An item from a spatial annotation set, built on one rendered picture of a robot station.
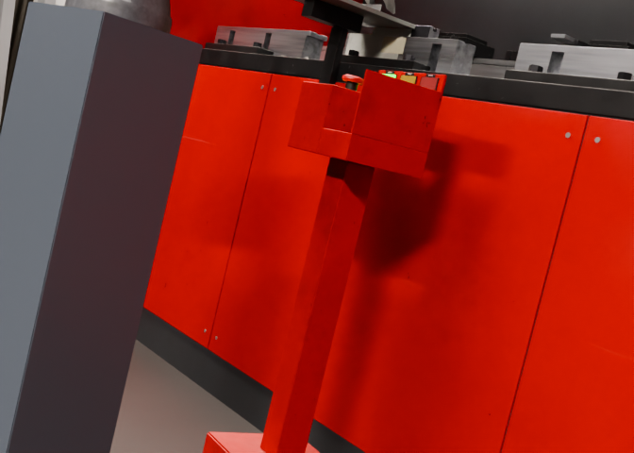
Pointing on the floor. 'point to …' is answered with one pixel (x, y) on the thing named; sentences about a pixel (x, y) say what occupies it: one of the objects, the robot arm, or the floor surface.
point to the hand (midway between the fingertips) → (380, 9)
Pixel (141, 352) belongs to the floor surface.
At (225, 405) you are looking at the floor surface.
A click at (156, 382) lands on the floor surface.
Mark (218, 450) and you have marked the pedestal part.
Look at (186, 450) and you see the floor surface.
